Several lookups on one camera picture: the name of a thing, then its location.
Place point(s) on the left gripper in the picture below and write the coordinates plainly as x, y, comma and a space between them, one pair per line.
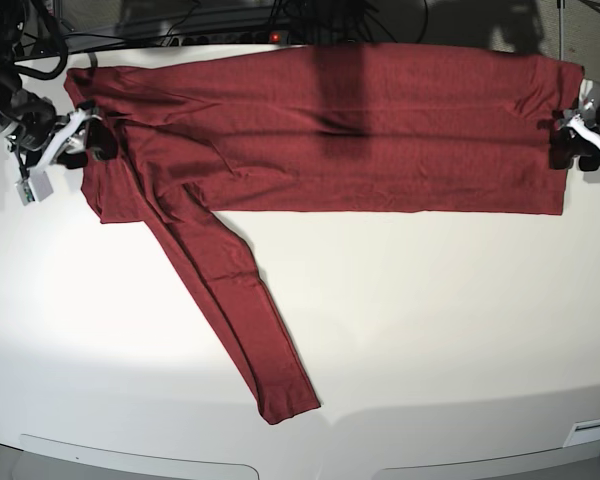
576, 140

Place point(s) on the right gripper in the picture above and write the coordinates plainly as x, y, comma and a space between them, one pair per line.
39, 137

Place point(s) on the white label plate on table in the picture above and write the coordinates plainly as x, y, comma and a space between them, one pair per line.
582, 433

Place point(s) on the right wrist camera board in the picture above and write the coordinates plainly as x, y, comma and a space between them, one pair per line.
35, 188

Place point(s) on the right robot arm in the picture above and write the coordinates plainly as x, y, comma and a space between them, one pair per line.
13, 18

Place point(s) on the thin white vertical pole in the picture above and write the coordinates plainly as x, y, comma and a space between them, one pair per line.
561, 6

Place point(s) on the black power strip red switch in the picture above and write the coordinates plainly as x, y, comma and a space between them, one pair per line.
258, 36

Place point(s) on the dark red long-sleeve shirt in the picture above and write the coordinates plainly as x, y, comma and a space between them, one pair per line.
353, 127

